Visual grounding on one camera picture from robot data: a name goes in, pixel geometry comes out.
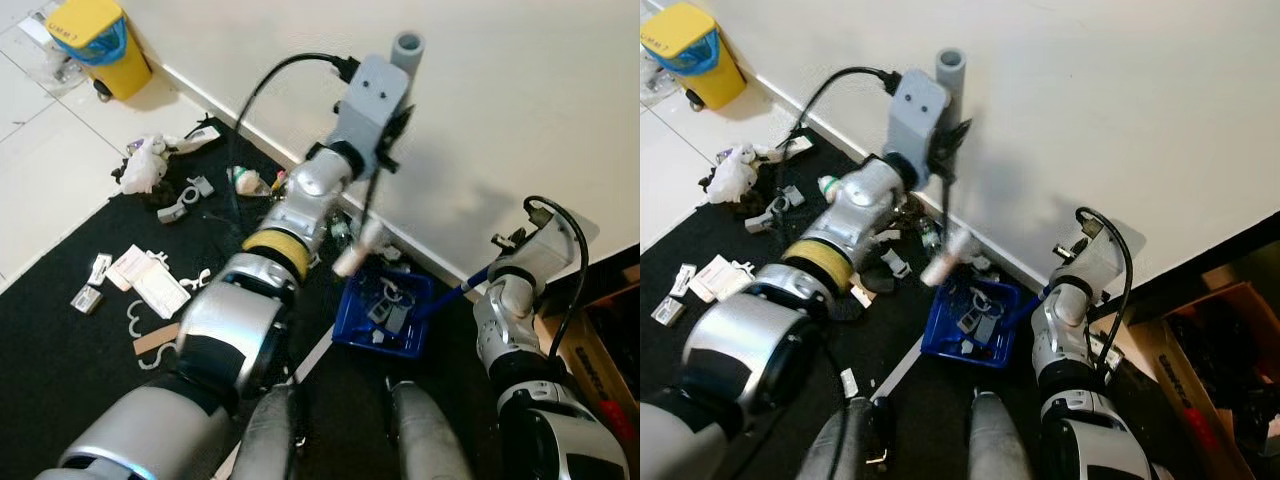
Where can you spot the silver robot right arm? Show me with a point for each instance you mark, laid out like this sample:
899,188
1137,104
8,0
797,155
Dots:
505,320
1060,340

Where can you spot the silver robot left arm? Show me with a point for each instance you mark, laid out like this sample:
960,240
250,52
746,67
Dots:
230,320
740,350

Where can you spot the black floor mat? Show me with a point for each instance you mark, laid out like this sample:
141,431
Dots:
930,440
60,380

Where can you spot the dark crumpled plastic wrapper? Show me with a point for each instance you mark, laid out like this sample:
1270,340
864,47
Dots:
910,220

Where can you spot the open cardboard box black items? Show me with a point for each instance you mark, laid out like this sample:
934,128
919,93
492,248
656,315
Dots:
585,370
1170,380

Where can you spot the white flat wrapper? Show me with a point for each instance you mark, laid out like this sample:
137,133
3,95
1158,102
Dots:
200,138
790,150

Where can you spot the white plastic clamp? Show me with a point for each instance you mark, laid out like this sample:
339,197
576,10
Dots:
200,187
790,195

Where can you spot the small white box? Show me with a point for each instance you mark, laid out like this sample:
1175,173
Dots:
668,310
88,300
100,269
686,279

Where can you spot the dark grey robot right leg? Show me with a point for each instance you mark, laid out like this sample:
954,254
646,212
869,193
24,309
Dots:
1000,445
425,440

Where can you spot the dark grey robot leg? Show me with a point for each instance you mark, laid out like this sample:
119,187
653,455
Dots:
1000,445
265,440
425,440
830,450

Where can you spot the white tape strip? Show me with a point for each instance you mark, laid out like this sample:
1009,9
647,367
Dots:
315,352
900,370

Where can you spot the grey plastic clamp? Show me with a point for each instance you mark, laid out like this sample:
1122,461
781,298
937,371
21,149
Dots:
762,222
172,212

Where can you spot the white rectangular packet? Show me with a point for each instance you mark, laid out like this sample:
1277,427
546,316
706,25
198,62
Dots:
128,266
742,292
165,292
712,275

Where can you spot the white crumpled plastic bag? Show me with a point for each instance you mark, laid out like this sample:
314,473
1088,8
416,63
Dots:
735,180
143,172

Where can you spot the clear plastic packaging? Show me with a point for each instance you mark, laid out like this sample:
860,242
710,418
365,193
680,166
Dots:
50,70
660,90

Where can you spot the yellow trash bin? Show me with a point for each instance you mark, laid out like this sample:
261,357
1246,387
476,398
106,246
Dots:
715,85
125,75

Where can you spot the blue bin liner bag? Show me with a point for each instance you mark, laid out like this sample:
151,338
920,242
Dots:
690,55
100,45

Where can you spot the dark grey robot left leg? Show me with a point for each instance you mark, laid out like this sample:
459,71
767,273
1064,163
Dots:
265,440
830,450

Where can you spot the brown cardboard strip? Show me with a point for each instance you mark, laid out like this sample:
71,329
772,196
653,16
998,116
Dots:
155,338

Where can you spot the white plastic hook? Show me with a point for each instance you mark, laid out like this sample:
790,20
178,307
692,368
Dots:
133,322

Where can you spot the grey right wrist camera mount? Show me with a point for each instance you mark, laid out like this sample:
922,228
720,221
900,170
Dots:
1095,260
548,245

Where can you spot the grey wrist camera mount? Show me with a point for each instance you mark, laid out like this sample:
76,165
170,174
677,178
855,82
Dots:
370,105
918,110
548,245
1095,260

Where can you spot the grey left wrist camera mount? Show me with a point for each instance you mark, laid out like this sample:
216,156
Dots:
370,105
918,110

